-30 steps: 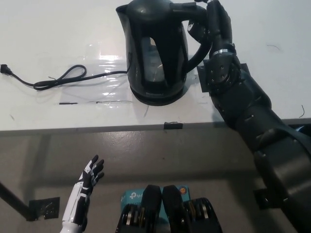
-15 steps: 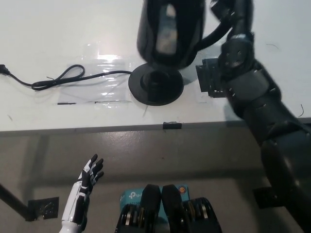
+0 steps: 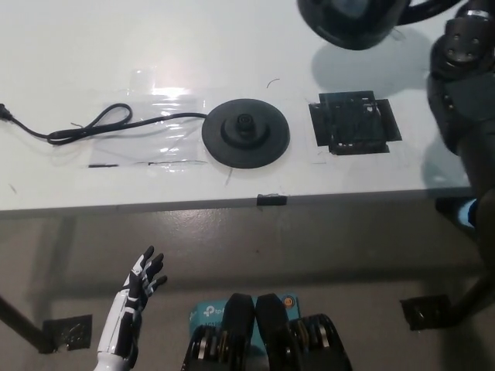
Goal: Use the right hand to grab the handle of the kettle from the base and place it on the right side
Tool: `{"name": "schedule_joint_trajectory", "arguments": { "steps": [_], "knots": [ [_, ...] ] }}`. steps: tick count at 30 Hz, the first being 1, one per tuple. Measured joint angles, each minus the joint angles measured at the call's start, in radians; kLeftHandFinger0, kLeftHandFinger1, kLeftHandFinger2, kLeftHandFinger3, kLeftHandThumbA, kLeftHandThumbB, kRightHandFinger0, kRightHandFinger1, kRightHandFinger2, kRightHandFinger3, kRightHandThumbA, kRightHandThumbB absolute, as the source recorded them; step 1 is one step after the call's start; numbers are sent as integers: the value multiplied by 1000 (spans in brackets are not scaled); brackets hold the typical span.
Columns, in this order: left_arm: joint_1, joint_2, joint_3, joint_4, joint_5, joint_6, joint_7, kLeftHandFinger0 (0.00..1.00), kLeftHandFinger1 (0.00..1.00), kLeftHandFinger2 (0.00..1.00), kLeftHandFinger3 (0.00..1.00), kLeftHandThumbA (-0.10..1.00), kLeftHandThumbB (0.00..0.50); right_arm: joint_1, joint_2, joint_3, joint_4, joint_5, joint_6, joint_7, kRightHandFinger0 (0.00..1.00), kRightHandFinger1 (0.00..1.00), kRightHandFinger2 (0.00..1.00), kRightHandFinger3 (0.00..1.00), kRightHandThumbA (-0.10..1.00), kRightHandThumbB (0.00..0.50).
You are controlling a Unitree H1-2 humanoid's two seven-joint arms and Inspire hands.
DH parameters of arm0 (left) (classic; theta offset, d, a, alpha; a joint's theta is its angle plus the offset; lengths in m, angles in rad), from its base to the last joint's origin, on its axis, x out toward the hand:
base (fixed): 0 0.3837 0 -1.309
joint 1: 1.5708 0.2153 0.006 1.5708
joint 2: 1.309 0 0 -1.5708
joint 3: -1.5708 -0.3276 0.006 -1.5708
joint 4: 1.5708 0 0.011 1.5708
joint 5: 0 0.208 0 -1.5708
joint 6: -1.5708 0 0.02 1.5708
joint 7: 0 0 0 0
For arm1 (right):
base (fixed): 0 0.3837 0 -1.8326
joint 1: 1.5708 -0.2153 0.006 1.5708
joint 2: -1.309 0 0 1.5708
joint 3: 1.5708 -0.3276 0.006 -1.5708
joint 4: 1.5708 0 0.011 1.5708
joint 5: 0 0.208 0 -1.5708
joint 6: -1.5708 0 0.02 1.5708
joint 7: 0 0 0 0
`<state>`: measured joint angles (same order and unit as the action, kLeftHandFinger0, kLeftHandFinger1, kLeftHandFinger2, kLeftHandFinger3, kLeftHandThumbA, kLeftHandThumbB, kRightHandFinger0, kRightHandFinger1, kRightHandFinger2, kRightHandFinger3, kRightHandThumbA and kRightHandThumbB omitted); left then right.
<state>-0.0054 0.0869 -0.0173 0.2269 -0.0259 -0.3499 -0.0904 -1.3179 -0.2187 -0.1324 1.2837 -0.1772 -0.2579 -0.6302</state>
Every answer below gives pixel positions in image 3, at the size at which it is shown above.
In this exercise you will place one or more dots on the round black kettle base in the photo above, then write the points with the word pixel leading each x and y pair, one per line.
pixel 247 135

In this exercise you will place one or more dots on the black electric kettle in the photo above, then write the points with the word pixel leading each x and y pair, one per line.
pixel 348 23

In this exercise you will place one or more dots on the black tape square patch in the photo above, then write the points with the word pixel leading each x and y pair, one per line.
pixel 354 123

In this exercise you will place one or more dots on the small black tape piece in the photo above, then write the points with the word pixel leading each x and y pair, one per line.
pixel 271 199

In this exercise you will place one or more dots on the black table leg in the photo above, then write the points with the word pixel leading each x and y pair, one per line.
pixel 470 297
pixel 21 324

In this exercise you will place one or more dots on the thin black tape strip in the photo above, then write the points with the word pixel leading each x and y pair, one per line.
pixel 102 165

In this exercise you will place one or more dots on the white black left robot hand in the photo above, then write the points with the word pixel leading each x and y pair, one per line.
pixel 131 297

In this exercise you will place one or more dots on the clear plastic film sheet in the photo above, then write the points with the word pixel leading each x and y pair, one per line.
pixel 162 143

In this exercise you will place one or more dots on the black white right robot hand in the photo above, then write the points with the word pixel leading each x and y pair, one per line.
pixel 479 5

